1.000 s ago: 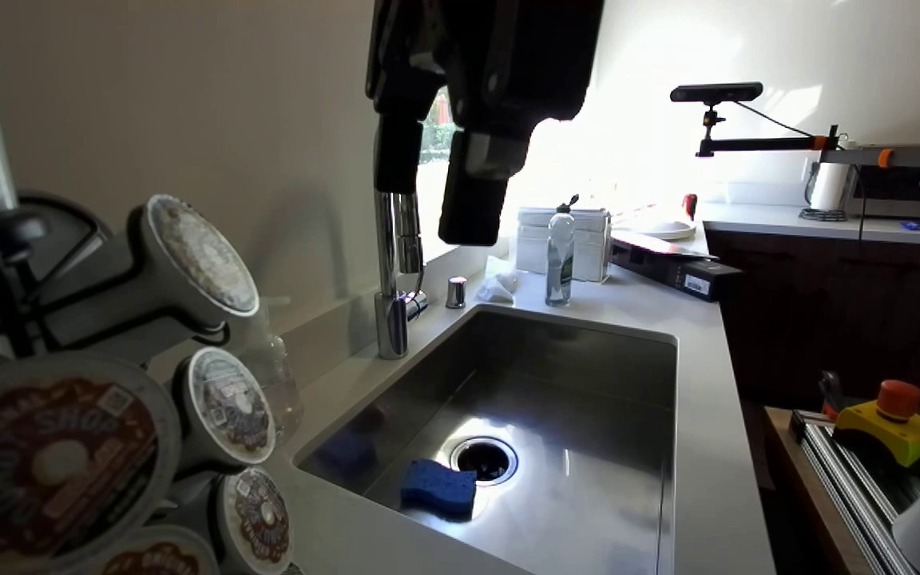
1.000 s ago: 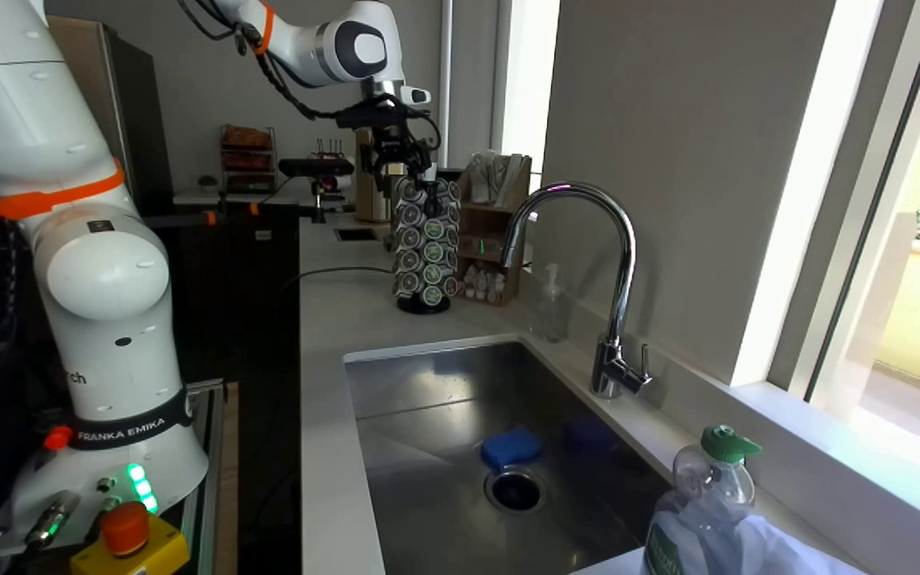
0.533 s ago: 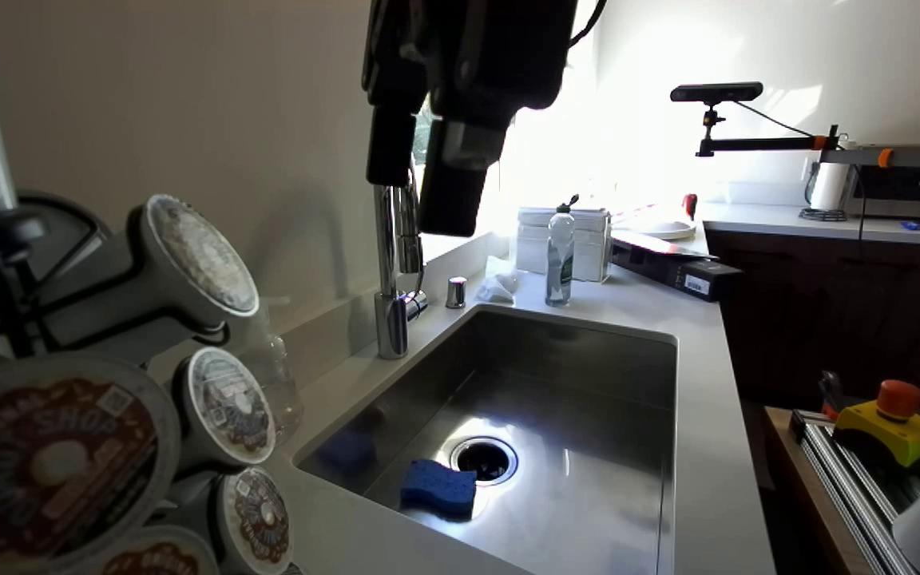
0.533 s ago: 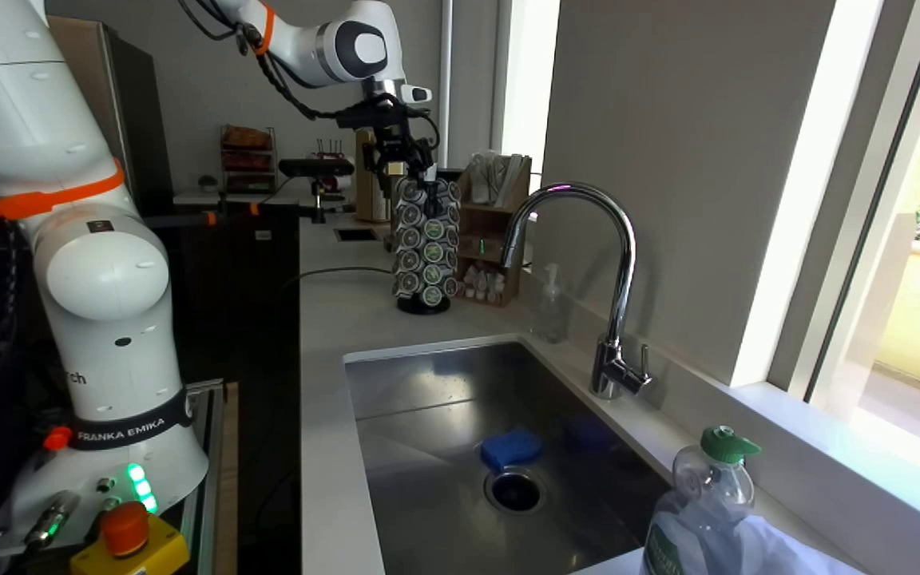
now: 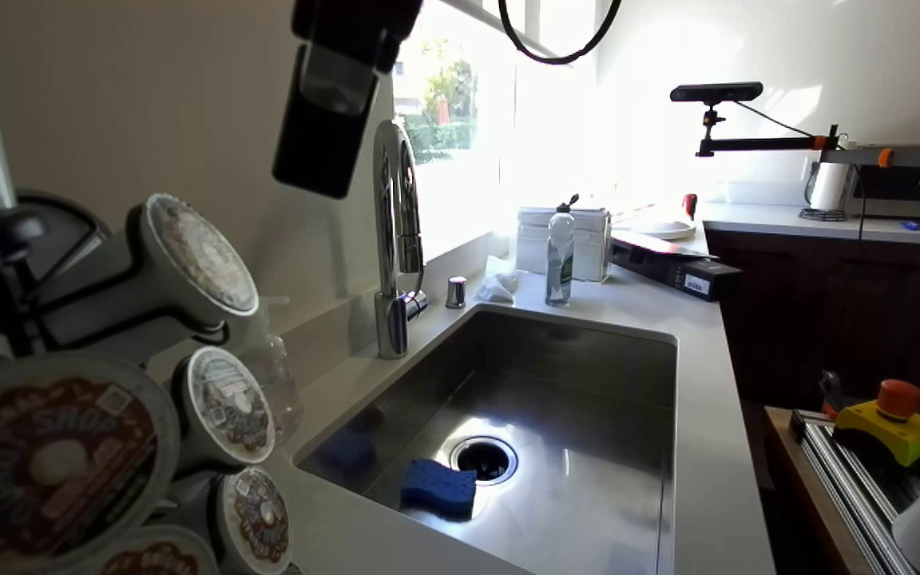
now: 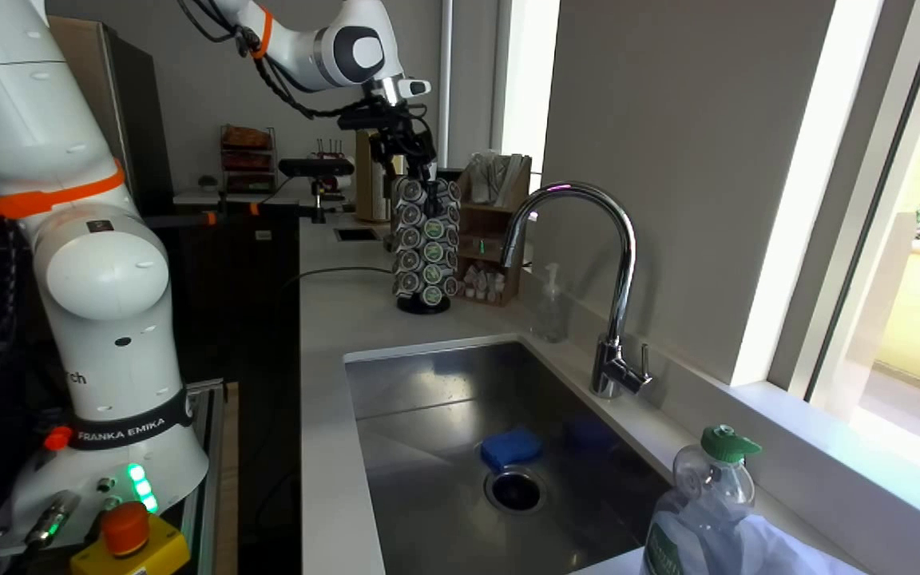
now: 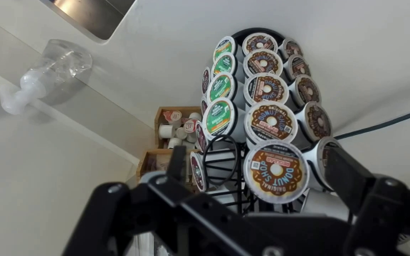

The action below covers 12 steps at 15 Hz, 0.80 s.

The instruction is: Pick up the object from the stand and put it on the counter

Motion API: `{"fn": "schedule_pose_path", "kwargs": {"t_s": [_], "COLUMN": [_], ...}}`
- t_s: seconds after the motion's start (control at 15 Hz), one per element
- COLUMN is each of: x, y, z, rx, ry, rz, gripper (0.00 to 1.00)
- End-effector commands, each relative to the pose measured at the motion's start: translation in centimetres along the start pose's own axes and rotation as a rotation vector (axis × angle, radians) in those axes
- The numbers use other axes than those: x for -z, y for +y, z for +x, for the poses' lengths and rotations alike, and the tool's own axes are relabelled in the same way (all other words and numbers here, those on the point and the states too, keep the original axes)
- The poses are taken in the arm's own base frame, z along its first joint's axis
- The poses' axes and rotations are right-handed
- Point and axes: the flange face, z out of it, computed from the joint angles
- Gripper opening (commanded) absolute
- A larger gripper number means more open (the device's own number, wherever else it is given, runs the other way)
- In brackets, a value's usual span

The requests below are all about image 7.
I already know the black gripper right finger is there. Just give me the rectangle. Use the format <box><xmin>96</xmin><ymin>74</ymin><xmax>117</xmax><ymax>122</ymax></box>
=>
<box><xmin>325</xmin><ymin>141</ymin><xmax>410</xmax><ymax>256</ymax></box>

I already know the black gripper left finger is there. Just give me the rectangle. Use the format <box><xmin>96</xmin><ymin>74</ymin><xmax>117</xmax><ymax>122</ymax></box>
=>
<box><xmin>62</xmin><ymin>144</ymin><xmax>283</xmax><ymax>256</ymax></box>

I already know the Donut Shop coffee pod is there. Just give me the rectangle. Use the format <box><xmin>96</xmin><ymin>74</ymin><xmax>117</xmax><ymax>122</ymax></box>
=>
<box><xmin>244</xmin><ymin>100</ymin><xmax>301</xmax><ymax>147</ymax></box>
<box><xmin>243</xmin><ymin>48</ymin><xmax>287</xmax><ymax>78</ymax></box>
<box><xmin>241</xmin><ymin>31</ymin><xmax>281</xmax><ymax>56</ymax></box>
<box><xmin>243</xmin><ymin>73</ymin><xmax>291</xmax><ymax>108</ymax></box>
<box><xmin>243</xmin><ymin>140</ymin><xmax>311</xmax><ymax>206</ymax></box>

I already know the dark lid coffee pod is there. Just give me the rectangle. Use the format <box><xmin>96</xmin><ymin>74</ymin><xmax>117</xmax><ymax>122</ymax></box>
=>
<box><xmin>284</xmin><ymin>54</ymin><xmax>312</xmax><ymax>81</ymax></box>
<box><xmin>288</xmin><ymin>74</ymin><xmax>322</xmax><ymax>108</ymax></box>
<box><xmin>280</xmin><ymin>39</ymin><xmax>305</xmax><ymax>61</ymax></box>
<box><xmin>304</xmin><ymin>135</ymin><xmax>355</xmax><ymax>225</ymax></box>
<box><xmin>295</xmin><ymin>101</ymin><xmax>334</xmax><ymax>144</ymax></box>

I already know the red lid coffee pod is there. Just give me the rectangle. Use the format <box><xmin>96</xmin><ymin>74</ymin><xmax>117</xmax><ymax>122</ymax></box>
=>
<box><xmin>194</xmin><ymin>120</ymin><xmax>210</xmax><ymax>154</ymax></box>
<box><xmin>189</xmin><ymin>151</ymin><xmax>209</xmax><ymax>194</ymax></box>
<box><xmin>201</xmin><ymin>67</ymin><xmax>214</xmax><ymax>95</ymax></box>

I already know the cardboard box with items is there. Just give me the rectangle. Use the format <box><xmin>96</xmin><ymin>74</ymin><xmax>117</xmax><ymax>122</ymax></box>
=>
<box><xmin>137</xmin><ymin>105</ymin><xmax>206</xmax><ymax>178</ymax></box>

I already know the small creamer cup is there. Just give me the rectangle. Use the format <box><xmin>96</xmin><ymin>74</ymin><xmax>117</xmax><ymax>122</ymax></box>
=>
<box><xmin>163</xmin><ymin>110</ymin><xmax>184</xmax><ymax>125</ymax></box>
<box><xmin>159</xmin><ymin>124</ymin><xmax>176</xmax><ymax>140</ymax></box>
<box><xmin>183</xmin><ymin>118</ymin><xmax>199</xmax><ymax>135</ymax></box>

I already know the green lid coffee pod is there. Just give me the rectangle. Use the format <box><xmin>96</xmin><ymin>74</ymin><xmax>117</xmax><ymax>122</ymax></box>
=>
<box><xmin>201</xmin><ymin>97</ymin><xmax>240</xmax><ymax>140</ymax></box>
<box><xmin>206</xmin><ymin>71</ymin><xmax>238</xmax><ymax>104</ymax></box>
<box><xmin>211</xmin><ymin>51</ymin><xmax>238</xmax><ymax>77</ymax></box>
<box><xmin>213</xmin><ymin>34</ymin><xmax>238</xmax><ymax>61</ymax></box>

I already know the stainless steel sink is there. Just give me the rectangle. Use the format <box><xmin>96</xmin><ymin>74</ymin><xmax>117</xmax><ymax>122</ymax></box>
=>
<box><xmin>41</xmin><ymin>0</ymin><xmax>139</xmax><ymax>46</ymax></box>

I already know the black power cable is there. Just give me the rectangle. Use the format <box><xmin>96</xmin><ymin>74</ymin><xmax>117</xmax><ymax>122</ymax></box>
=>
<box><xmin>332</xmin><ymin>104</ymin><xmax>410</xmax><ymax>142</ymax></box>

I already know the black wire pod carousel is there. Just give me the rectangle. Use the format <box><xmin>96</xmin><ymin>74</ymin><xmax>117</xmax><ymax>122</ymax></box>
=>
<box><xmin>189</xmin><ymin>27</ymin><xmax>354</xmax><ymax>216</ymax></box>

